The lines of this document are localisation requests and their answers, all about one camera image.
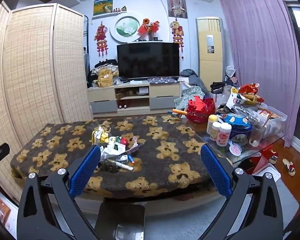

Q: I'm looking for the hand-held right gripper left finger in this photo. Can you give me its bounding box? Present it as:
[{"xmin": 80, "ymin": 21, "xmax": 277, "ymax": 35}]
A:
[{"xmin": 17, "ymin": 145, "xmax": 102, "ymax": 240}]

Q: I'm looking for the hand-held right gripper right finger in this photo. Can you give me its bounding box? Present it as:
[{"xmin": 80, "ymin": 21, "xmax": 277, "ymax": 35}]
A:
[{"xmin": 200, "ymin": 144, "xmax": 284, "ymax": 240}]

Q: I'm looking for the black trash bin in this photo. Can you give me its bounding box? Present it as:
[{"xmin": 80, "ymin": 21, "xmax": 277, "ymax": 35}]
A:
[{"xmin": 94, "ymin": 201, "xmax": 145, "ymax": 240}]

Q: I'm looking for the dark green wrapper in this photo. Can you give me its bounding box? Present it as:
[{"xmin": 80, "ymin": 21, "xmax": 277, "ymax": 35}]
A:
[{"xmin": 99, "ymin": 161, "xmax": 118, "ymax": 173}]

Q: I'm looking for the pink hairbrush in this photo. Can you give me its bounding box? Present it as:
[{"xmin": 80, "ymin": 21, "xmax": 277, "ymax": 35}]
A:
[{"xmin": 229, "ymin": 142, "xmax": 244, "ymax": 157}]

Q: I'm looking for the white crumpled paper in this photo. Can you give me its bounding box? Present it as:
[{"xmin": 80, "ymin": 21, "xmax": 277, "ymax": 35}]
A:
[{"xmin": 101, "ymin": 140, "xmax": 131, "ymax": 161}]

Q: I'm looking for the white pink-label bottle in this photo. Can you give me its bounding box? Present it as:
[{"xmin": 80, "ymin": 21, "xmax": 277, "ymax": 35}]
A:
[{"xmin": 217, "ymin": 123, "xmax": 232, "ymax": 146}]

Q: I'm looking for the white marker pen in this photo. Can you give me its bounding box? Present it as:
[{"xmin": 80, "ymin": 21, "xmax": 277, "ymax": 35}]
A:
[{"xmin": 110, "ymin": 160, "xmax": 134, "ymax": 172}]

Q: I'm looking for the yellow crumpled wrapper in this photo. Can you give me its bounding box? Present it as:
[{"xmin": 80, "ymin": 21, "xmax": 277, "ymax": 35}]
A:
[{"xmin": 91, "ymin": 127, "xmax": 111, "ymax": 145}]

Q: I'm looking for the small white bottle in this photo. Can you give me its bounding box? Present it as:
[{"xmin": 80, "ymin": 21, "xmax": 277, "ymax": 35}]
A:
[{"xmin": 210, "ymin": 122, "xmax": 222, "ymax": 140}]

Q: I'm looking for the glass coffee table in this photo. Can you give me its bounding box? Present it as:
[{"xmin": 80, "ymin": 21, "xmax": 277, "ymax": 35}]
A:
[{"xmin": 180, "ymin": 115, "xmax": 285, "ymax": 165}]

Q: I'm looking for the blue cookie tin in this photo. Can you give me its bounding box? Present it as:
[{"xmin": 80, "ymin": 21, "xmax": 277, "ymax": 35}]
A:
[{"xmin": 219, "ymin": 114, "xmax": 253, "ymax": 145}]

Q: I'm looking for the yellow plastic bottle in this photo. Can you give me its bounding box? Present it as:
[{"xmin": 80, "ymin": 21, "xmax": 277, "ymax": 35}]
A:
[{"xmin": 206, "ymin": 114, "xmax": 218, "ymax": 135}]

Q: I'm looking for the clear drinking glass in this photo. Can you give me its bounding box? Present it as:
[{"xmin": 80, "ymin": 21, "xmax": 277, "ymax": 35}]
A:
[{"xmin": 249, "ymin": 122, "xmax": 267, "ymax": 147}]

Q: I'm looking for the red cut-out basket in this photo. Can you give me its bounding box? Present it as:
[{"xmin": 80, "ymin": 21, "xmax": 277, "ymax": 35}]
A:
[{"xmin": 185, "ymin": 95, "xmax": 216, "ymax": 124}]

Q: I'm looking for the beige sandal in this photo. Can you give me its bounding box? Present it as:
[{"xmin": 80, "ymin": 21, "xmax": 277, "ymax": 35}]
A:
[
  {"xmin": 269, "ymin": 150, "xmax": 279, "ymax": 165},
  {"xmin": 282, "ymin": 158, "xmax": 296, "ymax": 177}
]

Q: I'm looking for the bear print fleece blanket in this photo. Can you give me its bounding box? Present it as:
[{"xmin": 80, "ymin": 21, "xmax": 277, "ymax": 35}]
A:
[{"xmin": 10, "ymin": 114, "xmax": 210, "ymax": 198}]

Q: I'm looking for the clear plastic storage box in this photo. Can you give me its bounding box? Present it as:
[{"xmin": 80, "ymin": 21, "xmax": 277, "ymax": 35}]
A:
[{"xmin": 250, "ymin": 102, "xmax": 288, "ymax": 139}]

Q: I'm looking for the white fluffy rug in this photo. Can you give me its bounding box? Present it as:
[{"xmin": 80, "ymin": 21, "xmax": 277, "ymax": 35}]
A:
[{"xmin": 52, "ymin": 171, "xmax": 300, "ymax": 240}]

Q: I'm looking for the green patterned cloth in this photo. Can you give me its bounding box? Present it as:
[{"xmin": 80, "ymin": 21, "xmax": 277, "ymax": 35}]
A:
[{"xmin": 174, "ymin": 85, "xmax": 205, "ymax": 109}]

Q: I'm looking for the red snack bag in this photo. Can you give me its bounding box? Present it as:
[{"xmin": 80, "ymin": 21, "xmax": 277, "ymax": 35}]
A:
[{"xmin": 237, "ymin": 83, "xmax": 265, "ymax": 104}]

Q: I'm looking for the woven folding screen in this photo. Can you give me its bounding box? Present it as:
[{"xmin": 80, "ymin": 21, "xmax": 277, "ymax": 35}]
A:
[{"xmin": 0, "ymin": 1, "xmax": 93, "ymax": 203}]

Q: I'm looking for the yellow backpack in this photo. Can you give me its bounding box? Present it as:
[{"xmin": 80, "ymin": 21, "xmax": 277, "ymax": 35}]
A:
[{"xmin": 94, "ymin": 68, "xmax": 113, "ymax": 87}]

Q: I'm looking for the beige television cabinet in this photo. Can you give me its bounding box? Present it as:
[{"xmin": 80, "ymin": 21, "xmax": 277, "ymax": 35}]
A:
[{"xmin": 87, "ymin": 80, "xmax": 182, "ymax": 117}]

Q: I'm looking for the dark clothes pile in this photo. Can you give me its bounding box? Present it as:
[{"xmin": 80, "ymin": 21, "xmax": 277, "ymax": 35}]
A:
[{"xmin": 179, "ymin": 69, "xmax": 209, "ymax": 95}]

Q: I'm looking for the beige standing air conditioner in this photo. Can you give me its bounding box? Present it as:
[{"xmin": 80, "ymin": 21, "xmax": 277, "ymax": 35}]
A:
[{"xmin": 196, "ymin": 17, "xmax": 226, "ymax": 87}]

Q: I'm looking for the pile of folded clothes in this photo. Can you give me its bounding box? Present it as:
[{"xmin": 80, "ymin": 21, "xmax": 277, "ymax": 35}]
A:
[{"xmin": 87, "ymin": 59, "xmax": 119, "ymax": 88}]

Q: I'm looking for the black television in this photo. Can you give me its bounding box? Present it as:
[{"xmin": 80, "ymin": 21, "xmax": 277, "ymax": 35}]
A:
[{"xmin": 117, "ymin": 42, "xmax": 180, "ymax": 80}]

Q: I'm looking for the purple curtain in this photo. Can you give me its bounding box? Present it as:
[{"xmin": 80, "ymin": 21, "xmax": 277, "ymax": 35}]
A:
[{"xmin": 215, "ymin": 0, "xmax": 300, "ymax": 148}]

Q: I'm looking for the red fish hanging ornament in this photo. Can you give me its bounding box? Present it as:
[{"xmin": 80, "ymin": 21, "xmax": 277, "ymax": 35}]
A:
[{"xmin": 94, "ymin": 21, "xmax": 109, "ymax": 59}]

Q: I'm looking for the horse hanging ornament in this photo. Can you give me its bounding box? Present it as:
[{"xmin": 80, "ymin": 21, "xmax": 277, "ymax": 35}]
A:
[{"xmin": 170, "ymin": 17, "xmax": 185, "ymax": 60}]

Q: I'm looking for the round lotus picture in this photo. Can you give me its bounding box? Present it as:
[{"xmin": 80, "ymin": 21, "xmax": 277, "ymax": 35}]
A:
[{"xmin": 110, "ymin": 15, "xmax": 144, "ymax": 43}]

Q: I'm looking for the red flower decoration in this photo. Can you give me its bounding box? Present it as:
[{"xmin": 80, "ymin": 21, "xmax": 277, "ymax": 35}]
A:
[{"xmin": 137, "ymin": 18, "xmax": 160, "ymax": 40}]

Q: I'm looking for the landscape painting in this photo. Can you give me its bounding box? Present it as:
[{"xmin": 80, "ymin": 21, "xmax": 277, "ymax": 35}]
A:
[{"xmin": 93, "ymin": 0, "xmax": 114, "ymax": 17}]

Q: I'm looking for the wall poster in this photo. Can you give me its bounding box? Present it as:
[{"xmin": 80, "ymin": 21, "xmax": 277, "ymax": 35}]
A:
[{"xmin": 166, "ymin": 0, "xmax": 188, "ymax": 19}]

